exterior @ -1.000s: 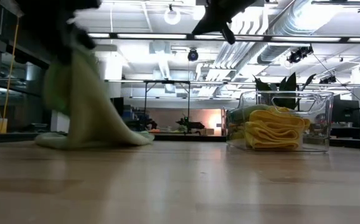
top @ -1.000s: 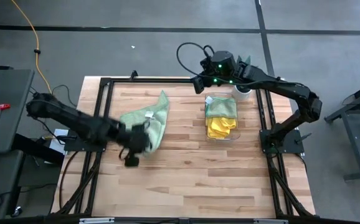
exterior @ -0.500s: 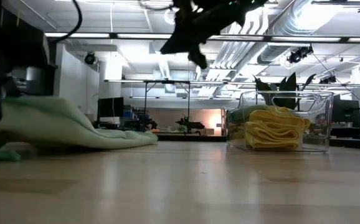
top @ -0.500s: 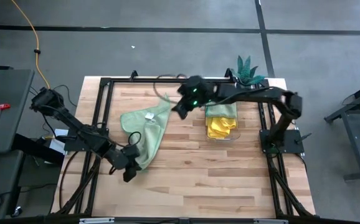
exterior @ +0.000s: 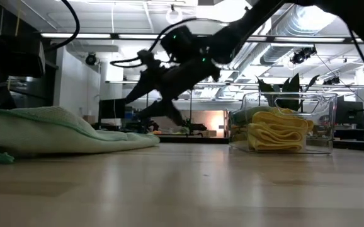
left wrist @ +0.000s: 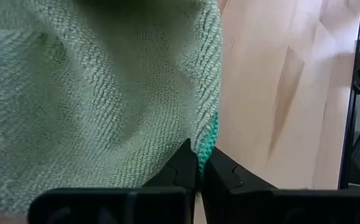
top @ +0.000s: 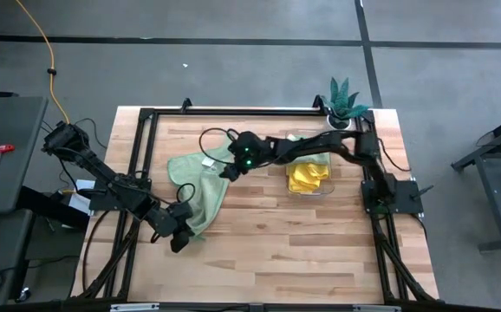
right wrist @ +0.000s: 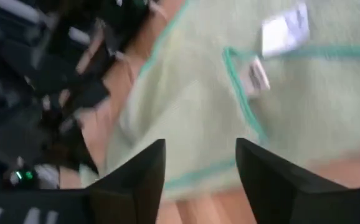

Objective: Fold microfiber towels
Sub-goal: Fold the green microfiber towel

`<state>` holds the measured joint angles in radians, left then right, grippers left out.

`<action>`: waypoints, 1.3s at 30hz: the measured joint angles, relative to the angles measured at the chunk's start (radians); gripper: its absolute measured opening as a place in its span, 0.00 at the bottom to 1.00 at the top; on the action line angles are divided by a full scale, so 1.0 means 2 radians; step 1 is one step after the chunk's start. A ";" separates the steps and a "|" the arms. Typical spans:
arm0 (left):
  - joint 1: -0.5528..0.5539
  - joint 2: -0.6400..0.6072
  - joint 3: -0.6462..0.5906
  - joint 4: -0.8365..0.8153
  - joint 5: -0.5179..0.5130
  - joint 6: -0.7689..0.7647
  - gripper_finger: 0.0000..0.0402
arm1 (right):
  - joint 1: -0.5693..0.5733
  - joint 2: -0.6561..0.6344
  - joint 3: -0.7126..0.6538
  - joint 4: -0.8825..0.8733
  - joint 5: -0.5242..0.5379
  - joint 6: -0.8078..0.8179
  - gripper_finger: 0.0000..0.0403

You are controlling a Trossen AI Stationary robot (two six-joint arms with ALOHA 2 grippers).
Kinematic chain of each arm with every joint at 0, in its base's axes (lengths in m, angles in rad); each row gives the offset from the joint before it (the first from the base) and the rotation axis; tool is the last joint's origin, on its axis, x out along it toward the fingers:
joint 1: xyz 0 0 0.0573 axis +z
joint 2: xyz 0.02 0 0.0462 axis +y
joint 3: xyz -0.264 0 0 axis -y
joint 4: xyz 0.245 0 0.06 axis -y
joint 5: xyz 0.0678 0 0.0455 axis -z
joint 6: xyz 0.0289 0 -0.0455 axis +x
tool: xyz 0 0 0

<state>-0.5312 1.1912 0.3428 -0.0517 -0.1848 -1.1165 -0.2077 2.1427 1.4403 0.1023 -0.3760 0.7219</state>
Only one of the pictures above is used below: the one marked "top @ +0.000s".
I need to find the dark grey side table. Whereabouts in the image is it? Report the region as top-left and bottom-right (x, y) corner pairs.
(0, 95), (49, 218)

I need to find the silver metal bracket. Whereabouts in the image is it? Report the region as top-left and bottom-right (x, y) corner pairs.
(353, 305), (401, 312)
(110, 302), (160, 312)

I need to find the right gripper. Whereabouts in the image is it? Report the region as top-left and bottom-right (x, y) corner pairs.
(218, 127), (263, 182)

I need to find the red-handled T tool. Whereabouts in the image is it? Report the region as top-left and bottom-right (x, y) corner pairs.
(0, 144), (16, 179)

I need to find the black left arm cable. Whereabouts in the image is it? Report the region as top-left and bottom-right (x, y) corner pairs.
(175, 181), (198, 205)

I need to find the black aluminium table frame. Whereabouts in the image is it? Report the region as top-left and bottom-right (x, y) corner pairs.
(70, 97), (440, 312)

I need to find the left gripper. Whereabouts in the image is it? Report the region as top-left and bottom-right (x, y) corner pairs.
(166, 202), (196, 255)

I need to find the clear plastic bin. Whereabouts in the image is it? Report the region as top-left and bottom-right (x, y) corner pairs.
(284, 127), (336, 196)

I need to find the yellow cable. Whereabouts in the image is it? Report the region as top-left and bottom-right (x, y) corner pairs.
(15, 0), (72, 126)

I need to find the white box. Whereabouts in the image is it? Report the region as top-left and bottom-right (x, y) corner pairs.
(67, 179), (96, 214)

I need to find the green plant in white pot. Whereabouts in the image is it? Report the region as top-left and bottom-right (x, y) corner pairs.
(319, 76), (371, 131)

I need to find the thin black floor cable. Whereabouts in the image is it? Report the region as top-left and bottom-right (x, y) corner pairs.
(73, 117), (108, 151)

